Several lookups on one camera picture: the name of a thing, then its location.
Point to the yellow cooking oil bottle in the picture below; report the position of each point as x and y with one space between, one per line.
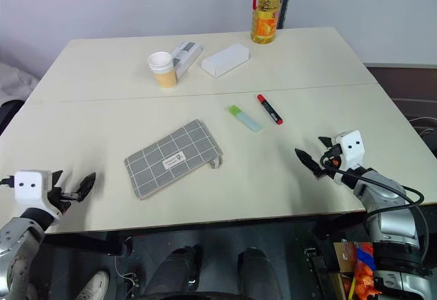
267 13

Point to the grey checked cloth pouch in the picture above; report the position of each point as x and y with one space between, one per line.
172 160

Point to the white and tan paper cup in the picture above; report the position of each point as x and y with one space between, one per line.
163 71

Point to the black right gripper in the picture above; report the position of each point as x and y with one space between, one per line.
330 159

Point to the plain white flat box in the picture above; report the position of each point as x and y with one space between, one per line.
225 60

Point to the grey crumpled cloth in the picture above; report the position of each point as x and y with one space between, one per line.
15 81

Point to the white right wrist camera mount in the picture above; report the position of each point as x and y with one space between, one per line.
351 149

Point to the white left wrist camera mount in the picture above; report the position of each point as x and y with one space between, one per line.
30 187

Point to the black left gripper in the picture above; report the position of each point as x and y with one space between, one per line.
61 198

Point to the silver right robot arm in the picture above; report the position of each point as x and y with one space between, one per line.
392 218

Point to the white sneaker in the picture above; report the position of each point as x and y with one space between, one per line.
94 286

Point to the grey and white carton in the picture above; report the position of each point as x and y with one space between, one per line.
186 55

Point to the cardboard box with orange bags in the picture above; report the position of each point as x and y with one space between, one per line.
355 269

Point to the green capped highlighter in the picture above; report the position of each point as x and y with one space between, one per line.
246 119

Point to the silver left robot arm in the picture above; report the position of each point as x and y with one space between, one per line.
15 245

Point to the dark rounded shape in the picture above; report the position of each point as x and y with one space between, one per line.
174 272

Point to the red and black marker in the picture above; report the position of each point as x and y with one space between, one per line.
270 109

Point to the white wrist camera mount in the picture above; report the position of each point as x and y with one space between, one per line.
351 149
30 187

